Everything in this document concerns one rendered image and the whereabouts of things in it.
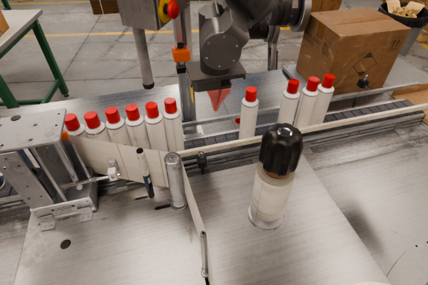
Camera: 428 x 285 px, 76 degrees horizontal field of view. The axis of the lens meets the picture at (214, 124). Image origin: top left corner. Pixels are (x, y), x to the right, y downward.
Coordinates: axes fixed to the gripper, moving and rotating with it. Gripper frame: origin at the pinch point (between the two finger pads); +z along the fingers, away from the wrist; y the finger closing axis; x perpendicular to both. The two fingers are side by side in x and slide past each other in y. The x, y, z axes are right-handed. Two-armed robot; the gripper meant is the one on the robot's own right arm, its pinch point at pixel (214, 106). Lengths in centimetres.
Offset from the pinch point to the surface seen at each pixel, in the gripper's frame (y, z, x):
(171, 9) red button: -5.4, -14.6, 16.8
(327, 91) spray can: 40.6, 14.1, 16.4
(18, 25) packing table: -96, 41, 171
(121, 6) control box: -15.7, -14.3, 21.6
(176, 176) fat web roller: -10.0, 16.6, -2.9
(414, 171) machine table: 66, 35, -5
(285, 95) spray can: 27.2, 14.3, 17.9
